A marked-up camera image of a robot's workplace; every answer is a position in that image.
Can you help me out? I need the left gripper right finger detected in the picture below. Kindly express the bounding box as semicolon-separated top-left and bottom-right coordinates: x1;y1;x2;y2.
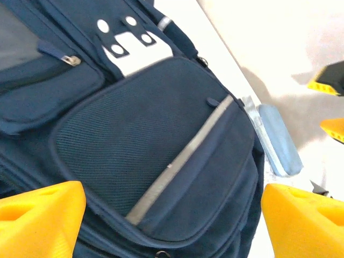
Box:
261;183;344;258

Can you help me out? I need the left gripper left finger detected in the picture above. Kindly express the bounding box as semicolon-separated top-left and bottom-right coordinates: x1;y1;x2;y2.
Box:
0;180;87;258

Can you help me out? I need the light blue pencil case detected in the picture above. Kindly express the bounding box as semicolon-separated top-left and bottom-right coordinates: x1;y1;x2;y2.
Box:
241;95;304;178

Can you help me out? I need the navy blue backpack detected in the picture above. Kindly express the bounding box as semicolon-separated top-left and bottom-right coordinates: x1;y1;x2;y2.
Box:
0;0;266;258

